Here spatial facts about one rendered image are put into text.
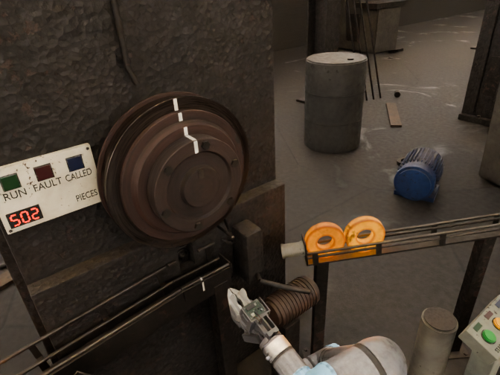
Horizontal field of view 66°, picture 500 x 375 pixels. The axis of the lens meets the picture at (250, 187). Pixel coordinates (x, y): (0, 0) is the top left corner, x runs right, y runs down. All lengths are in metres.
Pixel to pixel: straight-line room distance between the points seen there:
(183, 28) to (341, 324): 1.62
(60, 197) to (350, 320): 1.58
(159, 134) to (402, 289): 1.79
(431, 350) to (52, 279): 1.30
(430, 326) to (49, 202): 1.30
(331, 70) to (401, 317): 2.25
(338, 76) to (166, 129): 2.78
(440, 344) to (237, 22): 1.30
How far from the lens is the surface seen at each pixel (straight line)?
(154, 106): 1.04
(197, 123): 1.07
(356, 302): 2.30
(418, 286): 2.48
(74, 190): 1.18
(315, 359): 1.25
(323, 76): 3.71
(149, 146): 1.03
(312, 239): 1.50
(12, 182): 1.13
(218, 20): 1.29
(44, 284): 1.29
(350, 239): 1.54
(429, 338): 1.59
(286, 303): 1.53
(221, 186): 1.13
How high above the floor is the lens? 1.63
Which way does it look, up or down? 29 degrees down
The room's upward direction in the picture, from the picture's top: 3 degrees counter-clockwise
